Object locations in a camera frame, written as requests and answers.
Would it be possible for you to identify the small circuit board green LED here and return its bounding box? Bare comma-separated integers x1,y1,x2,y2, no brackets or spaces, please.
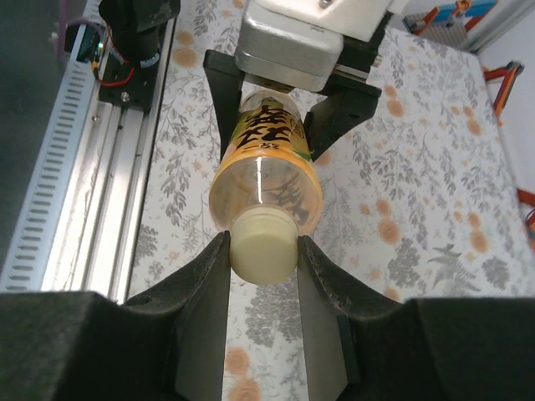
65,23,105,63

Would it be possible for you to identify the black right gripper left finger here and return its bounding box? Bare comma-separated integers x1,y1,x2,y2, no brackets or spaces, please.
0,229,233,401

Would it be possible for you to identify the floral patterned table cover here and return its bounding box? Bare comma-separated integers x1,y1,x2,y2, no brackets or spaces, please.
125,0,535,401

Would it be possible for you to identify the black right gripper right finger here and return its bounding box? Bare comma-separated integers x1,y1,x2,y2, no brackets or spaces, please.
296,235,535,401

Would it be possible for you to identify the aluminium frame post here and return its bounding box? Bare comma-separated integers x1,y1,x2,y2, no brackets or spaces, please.
457,0,535,53

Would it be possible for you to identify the aluminium mounting rail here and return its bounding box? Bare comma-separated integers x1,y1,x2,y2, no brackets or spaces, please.
39,16,179,304

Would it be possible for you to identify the grey slotted cable duct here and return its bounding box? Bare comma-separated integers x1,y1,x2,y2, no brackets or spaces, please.
0,58,105,293

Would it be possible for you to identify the amber tea bottle yellow label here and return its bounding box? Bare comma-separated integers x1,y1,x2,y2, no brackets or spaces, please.
207,89,325,240

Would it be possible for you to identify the pale yellow bottle cap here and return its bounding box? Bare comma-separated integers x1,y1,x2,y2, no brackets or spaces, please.
229,207,300,287

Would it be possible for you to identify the short purple base cable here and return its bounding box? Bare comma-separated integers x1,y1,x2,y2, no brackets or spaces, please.
56,0,73,55

